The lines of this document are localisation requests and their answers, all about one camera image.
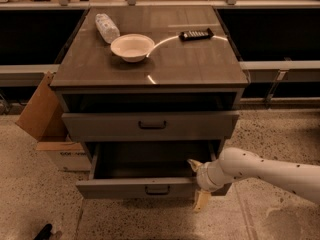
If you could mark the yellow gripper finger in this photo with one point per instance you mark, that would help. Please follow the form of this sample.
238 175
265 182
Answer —
200 200
195 165

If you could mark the grey drawer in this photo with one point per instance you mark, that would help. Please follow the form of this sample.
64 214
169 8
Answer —
150 126
155 169

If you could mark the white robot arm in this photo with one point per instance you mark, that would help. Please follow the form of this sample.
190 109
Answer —
236 164

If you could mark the grey top drawer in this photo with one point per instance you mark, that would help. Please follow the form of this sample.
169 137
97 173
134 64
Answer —
150 126

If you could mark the grey drawer cabinet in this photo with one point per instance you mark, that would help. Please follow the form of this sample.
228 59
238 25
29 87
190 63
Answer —
178 76

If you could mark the white paper bowl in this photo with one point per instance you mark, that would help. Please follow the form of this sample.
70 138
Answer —
132 48

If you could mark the cardboard box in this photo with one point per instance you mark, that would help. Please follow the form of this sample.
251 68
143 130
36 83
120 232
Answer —
42 119

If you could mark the black object on floor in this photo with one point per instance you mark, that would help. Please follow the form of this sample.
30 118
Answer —
45 233

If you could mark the clear plastic water bottle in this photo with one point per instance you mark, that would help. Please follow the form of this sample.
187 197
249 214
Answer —
106 27

